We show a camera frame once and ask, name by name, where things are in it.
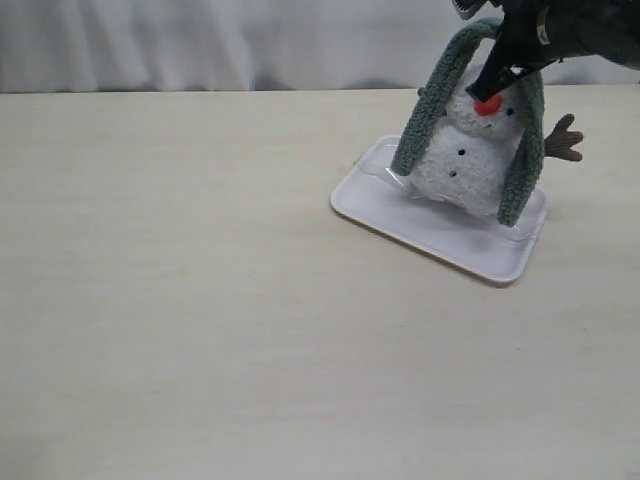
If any white curtain backdrop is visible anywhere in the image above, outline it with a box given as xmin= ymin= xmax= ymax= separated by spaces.
xmin=0 ymin=0 xmax=640 ymax=94

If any white plush snowman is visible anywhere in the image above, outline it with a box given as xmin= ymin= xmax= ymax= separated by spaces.
xmin=404 ymin=64 xmax=585 ymax=217

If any white plastic tray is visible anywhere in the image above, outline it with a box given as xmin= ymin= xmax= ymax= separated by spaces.
xmin=330 ymin=135 xmax=550 ymax=286

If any green knitted scarf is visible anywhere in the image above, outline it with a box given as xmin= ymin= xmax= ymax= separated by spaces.
xmin=391 ymin=18 xmax=545 ymax=227

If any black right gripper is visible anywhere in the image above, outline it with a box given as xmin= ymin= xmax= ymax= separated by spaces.
xmin=466 ymin=1 xmax=639 ymax=100

